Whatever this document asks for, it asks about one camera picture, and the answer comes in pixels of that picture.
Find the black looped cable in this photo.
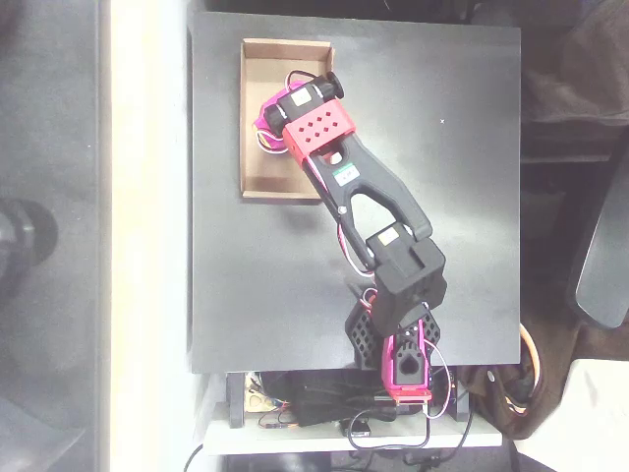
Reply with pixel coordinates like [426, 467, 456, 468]
[347, 411, 474, 452]

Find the grey office chair part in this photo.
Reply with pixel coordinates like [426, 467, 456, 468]
[564, 147, 629, 329]

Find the cardboard box tray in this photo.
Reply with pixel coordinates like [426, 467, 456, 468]
[239, 37, 336, 201]

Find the black floor cable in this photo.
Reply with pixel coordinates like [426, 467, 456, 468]
[183, 442, 205, 472]

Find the black power adapter bundle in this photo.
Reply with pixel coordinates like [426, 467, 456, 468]
[288, 376, 397, 428]

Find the dark brown garment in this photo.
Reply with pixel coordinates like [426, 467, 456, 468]
[520, 0, 629, 130]

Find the white cloth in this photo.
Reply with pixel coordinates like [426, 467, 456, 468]
[515, 357, 629, 472]

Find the white shelf board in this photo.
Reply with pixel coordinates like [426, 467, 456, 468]
[202, 416, 503, 456]

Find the small black circuit board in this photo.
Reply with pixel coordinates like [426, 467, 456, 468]
[338, 416, 372, 439]

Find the beige wooden piece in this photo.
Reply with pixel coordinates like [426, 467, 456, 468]
[245, 386, 274, 413]

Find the brown jacket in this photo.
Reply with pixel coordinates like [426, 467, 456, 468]
[459, 314, 596, 441]

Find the black table clamp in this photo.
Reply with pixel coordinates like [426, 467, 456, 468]
[448, 377, 472, 423]
[226, 373, 247, 430]

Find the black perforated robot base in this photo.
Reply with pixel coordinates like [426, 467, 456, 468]
[344, 289, 443, 371]

